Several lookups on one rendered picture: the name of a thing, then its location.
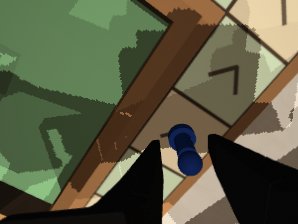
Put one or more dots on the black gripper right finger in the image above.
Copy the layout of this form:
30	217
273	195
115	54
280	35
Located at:
260	190

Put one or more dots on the square wooden dice tray with green floor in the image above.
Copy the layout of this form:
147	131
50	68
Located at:
74	72

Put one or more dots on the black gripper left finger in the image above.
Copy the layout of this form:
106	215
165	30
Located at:
137	198

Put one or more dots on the dark blue game pawn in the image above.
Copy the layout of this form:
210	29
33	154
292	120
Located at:
182	139

